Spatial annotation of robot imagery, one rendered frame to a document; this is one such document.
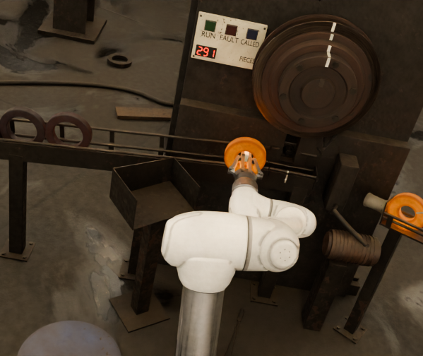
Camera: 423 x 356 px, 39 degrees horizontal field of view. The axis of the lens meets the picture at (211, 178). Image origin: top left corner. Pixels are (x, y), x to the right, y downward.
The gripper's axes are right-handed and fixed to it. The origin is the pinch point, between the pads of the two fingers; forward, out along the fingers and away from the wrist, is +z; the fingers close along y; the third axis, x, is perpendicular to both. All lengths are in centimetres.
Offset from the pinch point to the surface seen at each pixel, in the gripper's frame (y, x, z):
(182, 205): -19.6, -23.3, -8.7
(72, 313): -57, -83, -20
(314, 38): 14.6, 43.6, 13.3
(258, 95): 0.8, 17.4, 13.9
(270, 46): 0.6, 37.0, 14.8
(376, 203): 57, -16, 6
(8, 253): -93, -84, 8
